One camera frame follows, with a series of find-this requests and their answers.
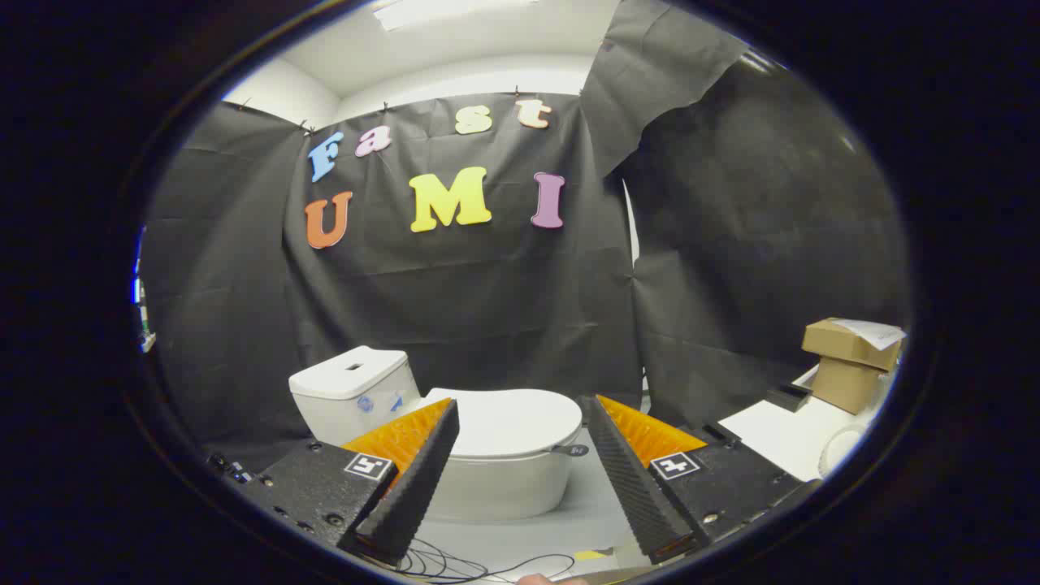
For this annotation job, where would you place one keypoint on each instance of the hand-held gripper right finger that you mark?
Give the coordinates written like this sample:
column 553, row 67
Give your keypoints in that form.
column 642, row 487

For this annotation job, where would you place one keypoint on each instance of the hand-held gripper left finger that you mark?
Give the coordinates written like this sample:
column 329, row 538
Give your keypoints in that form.
column 414, row 487

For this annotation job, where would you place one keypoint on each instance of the white toilet lid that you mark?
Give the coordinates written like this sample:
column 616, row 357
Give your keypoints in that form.
column 512, row 422

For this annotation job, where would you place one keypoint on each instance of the black round lid tab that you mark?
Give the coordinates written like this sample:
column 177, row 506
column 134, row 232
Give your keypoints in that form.
column 573, row 450

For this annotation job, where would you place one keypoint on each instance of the white toilet with tank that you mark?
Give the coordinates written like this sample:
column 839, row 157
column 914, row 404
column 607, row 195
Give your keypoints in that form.
column 504, row 491

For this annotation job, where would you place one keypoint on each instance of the yellow tape strip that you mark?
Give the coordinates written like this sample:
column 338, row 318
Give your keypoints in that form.
column 591, row 555

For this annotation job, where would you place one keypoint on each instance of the small black box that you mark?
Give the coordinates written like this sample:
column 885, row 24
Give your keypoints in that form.
column 788, row 397

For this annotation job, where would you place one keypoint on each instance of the black backdrop cloth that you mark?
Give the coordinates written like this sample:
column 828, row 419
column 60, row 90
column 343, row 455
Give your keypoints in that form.
column 487, row 309

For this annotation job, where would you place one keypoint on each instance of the white roll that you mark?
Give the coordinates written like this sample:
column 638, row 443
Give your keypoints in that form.
column 841, row 448

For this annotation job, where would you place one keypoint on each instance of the brown cardboard box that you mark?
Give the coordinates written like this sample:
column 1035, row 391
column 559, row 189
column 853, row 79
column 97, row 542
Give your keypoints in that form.
column 845, row 345
column 845, row 386

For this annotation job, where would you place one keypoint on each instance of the white paper sheet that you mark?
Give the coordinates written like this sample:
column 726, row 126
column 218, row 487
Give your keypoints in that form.
column 873, row 331

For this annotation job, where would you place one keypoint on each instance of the small cluttered equipment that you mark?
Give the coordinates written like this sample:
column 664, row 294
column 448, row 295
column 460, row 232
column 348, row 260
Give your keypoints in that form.
column 143, row 317

